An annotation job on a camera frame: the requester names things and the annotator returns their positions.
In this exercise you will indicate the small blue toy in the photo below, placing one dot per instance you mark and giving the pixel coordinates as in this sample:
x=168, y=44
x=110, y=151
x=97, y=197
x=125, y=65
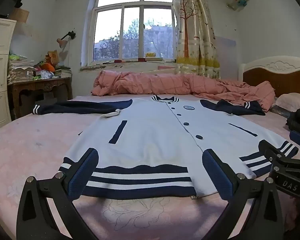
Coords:
x=243, y=2

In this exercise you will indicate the dark wooden desk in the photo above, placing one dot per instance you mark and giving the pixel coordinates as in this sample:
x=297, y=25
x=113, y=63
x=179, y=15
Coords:
x=40, y=86

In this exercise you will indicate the pink checked quilt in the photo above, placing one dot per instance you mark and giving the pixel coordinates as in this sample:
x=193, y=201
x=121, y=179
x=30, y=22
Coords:
x=165, y=85

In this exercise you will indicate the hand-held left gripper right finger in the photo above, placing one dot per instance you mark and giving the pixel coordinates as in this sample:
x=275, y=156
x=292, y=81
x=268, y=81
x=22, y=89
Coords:
x=217, y=175

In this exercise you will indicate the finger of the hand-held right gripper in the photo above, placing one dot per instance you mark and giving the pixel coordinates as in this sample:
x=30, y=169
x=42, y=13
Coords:
x=298, y=137
x=272, y=150

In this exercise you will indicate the cardboard box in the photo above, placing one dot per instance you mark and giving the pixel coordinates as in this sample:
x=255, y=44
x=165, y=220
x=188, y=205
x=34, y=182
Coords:
x=20, y=15

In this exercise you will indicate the pink wall lamp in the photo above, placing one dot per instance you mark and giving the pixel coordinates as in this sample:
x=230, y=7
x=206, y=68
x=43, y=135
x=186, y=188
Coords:
x=65, y=40

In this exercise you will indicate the flat books on windowsill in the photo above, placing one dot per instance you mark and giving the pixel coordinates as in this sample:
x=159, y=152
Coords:
x=153, y=59

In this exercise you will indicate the white and brown headboard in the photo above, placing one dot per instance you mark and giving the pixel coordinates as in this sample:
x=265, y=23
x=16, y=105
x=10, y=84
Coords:
x=277, y=75

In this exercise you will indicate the orange plush toy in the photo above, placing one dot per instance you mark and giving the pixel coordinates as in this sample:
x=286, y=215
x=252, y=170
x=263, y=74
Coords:
x=48, y=66

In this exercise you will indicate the stack of papers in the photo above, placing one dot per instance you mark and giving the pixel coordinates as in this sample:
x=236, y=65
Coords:
x=20, y=67

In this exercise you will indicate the pillow with white cover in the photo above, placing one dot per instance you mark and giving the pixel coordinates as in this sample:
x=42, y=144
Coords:
x=290, y=102

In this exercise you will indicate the white and navy varsity jacket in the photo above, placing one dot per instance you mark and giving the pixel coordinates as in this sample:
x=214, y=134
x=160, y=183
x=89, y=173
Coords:
x=152, y=135

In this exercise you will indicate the white framed window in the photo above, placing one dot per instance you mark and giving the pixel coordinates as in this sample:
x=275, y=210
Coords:
x=132, y=25

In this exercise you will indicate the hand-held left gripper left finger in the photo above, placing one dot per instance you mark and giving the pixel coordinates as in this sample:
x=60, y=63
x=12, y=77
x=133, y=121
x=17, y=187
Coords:
x=82, y=172

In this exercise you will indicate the white cabinet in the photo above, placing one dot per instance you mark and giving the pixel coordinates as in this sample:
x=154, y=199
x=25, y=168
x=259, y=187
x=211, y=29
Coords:
x=0, y=67

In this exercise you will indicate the yellow box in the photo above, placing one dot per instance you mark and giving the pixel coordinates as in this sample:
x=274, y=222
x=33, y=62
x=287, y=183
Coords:
x=150, y=54

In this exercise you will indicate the yellow patterned pillow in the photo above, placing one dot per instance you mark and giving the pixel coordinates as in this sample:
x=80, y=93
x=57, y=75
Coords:
x=195, y=35

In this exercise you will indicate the stack of books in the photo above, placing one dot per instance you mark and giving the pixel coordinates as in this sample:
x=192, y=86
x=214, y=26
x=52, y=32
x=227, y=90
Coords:
x=63, y=72

